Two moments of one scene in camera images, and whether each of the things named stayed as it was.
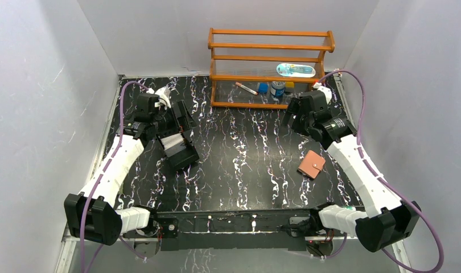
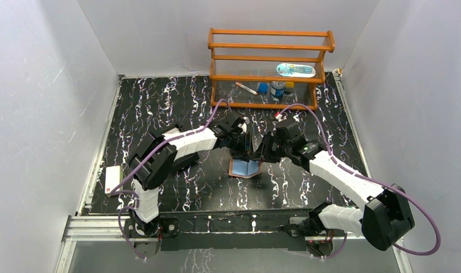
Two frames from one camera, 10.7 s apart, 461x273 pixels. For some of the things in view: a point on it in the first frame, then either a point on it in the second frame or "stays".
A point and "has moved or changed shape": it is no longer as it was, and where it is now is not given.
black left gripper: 173,125 → 240,142
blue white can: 278,88 stays
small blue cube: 263,87 stays
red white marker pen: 246,88 stays
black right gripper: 293,108 → 262,153
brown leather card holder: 311,164 has moved or changed shape
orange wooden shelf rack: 265,68 stays
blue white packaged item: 296,70 stays
